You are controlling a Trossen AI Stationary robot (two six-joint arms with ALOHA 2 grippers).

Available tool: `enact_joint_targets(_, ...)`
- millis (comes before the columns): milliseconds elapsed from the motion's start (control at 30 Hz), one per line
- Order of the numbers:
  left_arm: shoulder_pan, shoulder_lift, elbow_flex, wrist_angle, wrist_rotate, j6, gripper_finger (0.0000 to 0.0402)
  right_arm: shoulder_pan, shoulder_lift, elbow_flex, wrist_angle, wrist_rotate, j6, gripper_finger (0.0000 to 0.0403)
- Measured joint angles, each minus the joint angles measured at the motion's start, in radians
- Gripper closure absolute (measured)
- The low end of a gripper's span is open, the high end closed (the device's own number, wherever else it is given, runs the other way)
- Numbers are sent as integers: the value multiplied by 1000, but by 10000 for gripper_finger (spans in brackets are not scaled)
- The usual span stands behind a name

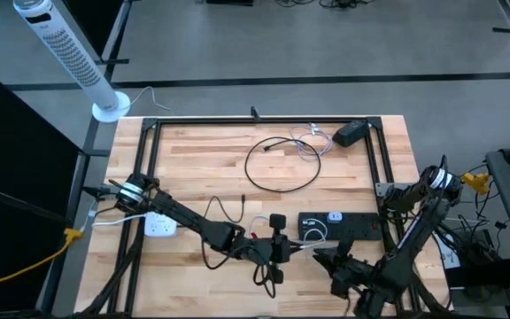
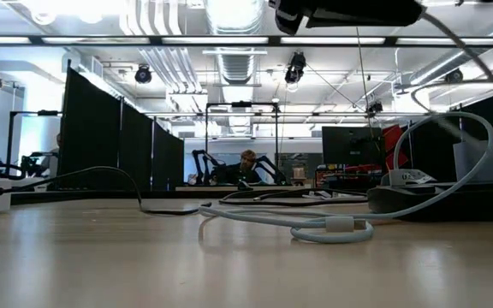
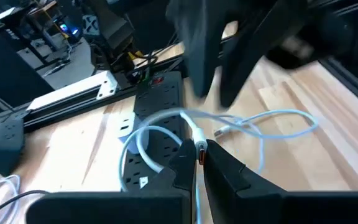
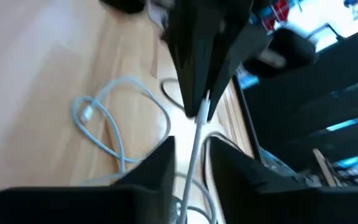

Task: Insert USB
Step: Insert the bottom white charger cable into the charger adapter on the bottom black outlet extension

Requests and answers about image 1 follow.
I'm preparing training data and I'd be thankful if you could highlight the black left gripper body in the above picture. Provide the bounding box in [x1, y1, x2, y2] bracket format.
[232, 214, 292, 285]

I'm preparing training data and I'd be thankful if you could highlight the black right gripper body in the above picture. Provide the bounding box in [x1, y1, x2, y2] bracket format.
[330, 242, 389, 319]

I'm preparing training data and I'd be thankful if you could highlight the white USB cable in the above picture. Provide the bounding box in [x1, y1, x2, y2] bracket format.
[249, 215, 327, 250]

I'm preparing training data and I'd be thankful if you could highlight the short black USB cable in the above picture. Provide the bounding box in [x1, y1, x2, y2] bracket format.
[201, 193, 247, 225]

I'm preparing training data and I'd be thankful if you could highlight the long black cable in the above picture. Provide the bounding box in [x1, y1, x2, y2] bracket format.
[243, 136, 322, 194]

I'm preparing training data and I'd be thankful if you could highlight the thin white cable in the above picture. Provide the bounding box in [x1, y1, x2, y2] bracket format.
[289, 122, 335, 162]

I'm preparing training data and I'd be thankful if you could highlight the white power outlet hub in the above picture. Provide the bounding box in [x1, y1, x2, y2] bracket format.
[143, 211, 179, 238]

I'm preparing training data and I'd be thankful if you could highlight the black power adapter brick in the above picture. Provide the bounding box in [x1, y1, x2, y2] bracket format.
[331, 119, 370, 149]

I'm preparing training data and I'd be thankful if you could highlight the black power strip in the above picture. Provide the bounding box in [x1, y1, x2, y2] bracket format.
[297, 211, 383, 242]

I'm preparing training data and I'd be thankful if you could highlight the white paper sheet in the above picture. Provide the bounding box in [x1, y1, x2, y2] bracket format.
[439, 245, 462, 271]

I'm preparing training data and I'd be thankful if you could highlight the yellow plug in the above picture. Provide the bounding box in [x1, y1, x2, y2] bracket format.
[459, 172, 491, 197]

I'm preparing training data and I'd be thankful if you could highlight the white tower fan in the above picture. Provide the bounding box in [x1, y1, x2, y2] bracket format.
[12, 0, 132, 124]

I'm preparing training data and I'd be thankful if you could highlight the silver metal bracket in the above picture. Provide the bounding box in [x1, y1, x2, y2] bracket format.
[375, 182, 398, 198]

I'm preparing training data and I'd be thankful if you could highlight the tangled black cable bundle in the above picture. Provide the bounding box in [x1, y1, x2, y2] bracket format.
[431, 194, 510, 307]

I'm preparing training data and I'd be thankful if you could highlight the black aluminium table frame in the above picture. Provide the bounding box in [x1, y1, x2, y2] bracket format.
[73, 115, 453, 319]

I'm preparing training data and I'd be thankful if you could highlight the white hub power cord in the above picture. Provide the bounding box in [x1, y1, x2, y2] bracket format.
[89, 214, 148, 229]

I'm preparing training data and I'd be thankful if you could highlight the yellow extension cord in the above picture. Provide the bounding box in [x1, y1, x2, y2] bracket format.
[0, 227, 85, 288]

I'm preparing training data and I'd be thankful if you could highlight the white fan cord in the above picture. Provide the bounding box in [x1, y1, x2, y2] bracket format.
[127, 85, 173, 113]

